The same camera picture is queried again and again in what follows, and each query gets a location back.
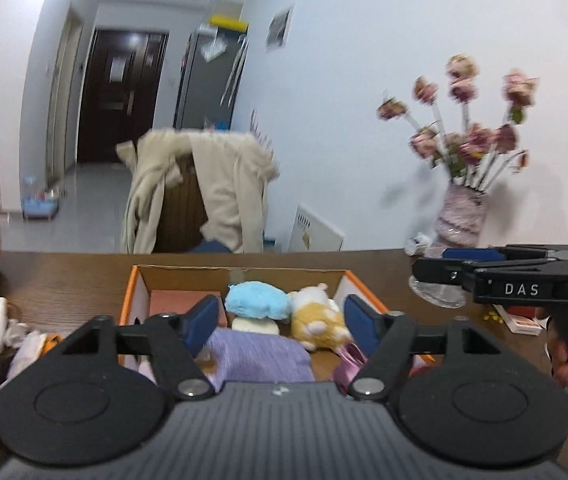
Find stacked small boxes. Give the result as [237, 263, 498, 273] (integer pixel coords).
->
[505, 314, 541, 337]

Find framed wall picture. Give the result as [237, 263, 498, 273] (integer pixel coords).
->
[266, 6, 295, 52]

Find folded umbrella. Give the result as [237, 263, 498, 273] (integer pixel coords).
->
[220, 39, 251, 107]

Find pink white vase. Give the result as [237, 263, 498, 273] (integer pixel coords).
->
[433, 182, 488, 249]

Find grey refrigerator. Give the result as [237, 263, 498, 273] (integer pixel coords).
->
[173, 31, 250, 132]

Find white side door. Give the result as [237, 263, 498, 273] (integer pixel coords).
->
[44, 2, 85, 187]

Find orange cardboard box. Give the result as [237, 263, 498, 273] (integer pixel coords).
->
[118, 264, 436, 397]

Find crumpled white tissue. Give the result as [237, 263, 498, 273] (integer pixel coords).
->
[8, 329, 50, 382]

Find purple knit pouch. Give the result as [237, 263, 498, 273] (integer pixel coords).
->
[203, 327, 315, 392]

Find dark brown door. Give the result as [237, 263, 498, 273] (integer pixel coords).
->
[78, 29, 170, 164]

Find cream round puff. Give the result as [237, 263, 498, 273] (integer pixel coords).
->
[232, 315, 281, 336]

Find light blue plush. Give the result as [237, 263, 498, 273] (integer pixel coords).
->
[224, 281, 293, 320]

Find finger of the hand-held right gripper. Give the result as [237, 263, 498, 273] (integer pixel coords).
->
[441, 244, 568, 264]
[410, 257, 556, 293]

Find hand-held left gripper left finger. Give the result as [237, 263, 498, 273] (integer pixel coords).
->
[60, 293, 221, 402]

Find yellow white hamster plush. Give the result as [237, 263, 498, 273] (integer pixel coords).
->
[288, 283, 353, 352]

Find salmon pink box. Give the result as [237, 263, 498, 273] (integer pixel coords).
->
[149, 289, 229, 329]

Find blue floor tray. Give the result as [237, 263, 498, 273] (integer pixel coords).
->
[20, 176, 63, 221]

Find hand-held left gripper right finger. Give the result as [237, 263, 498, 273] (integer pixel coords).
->
[343, 293, 508, 402]

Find beige coat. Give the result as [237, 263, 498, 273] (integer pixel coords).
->
[116, 128, 281, 255]

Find dried pink flowers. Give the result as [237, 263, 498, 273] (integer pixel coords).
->
[376, 54, 541, 192]

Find pink satin scrunchie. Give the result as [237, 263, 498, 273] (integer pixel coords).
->
[333, 341, 369, 395]

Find yellow box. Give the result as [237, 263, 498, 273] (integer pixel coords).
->
[209, 14, 250, 32]

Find brown wooden chair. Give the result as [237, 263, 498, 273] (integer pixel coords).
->
[156, 154, 215, 254]

